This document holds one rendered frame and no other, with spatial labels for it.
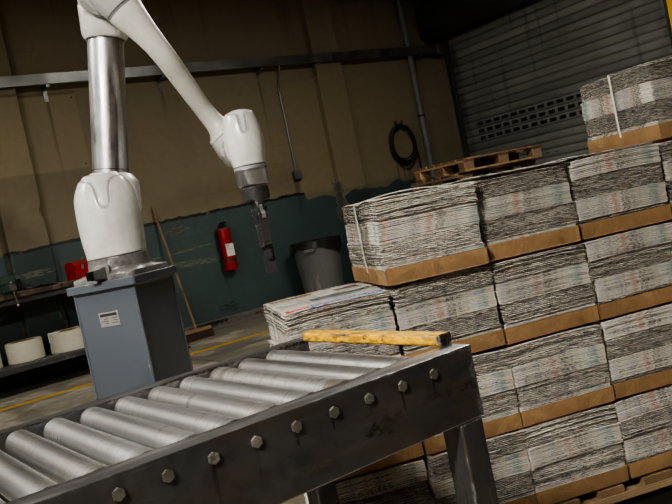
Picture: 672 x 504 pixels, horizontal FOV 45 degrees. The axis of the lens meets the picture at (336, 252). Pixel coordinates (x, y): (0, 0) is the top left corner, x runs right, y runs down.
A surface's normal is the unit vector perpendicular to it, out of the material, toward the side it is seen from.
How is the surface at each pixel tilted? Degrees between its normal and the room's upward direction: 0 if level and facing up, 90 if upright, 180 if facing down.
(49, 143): 90
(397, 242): 90
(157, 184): 90
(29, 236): 90
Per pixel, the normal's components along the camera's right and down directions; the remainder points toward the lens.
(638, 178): 0.23, 0.00
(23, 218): 0.56, -0.07
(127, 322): -0.33, 0.12
